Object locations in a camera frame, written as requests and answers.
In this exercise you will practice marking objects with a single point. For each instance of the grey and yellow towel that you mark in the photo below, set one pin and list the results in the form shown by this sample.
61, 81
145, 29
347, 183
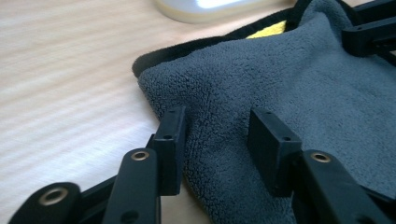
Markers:
249, 77

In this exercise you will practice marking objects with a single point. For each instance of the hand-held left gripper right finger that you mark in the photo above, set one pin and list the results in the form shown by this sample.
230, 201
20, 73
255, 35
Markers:
271, 149

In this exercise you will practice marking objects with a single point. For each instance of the white towel rack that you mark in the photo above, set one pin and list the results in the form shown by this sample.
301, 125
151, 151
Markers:
199, 11

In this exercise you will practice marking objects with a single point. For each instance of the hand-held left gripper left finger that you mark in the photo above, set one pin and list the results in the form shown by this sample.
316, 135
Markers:
170, 149

